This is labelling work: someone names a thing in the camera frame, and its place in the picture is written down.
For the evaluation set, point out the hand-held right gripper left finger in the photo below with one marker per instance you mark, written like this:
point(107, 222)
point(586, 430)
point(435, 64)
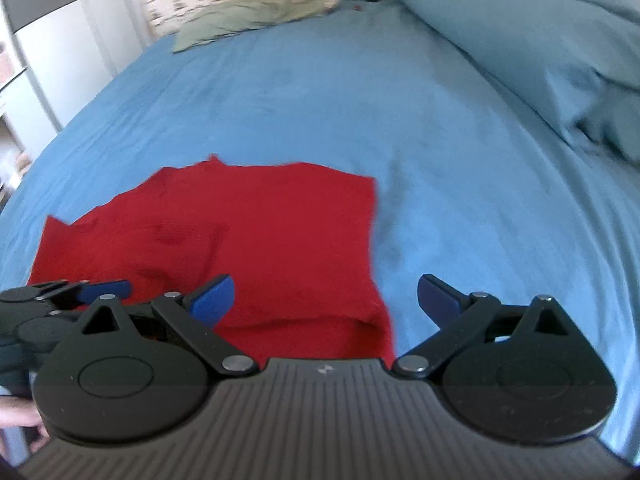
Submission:
point(216, 301)

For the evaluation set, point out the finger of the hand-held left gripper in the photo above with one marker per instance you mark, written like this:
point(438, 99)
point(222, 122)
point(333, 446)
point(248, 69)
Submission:
point(107, 290)

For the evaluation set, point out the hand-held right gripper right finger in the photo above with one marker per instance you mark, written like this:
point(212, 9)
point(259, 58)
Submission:
point(436, 296)

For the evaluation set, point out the red small garment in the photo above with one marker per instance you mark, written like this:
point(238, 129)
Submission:
point(260, 240)

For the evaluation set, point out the person's left hand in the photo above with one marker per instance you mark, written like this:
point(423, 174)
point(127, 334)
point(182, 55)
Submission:
point(17, 412)

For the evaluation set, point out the white wardrobe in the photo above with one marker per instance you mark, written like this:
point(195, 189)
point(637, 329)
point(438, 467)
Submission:
point(55, 45)

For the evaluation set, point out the blue duvet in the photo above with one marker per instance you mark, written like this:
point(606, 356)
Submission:
point(525, 45)

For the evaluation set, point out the green pillow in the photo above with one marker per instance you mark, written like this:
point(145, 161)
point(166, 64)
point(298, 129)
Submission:
point(250, 15)

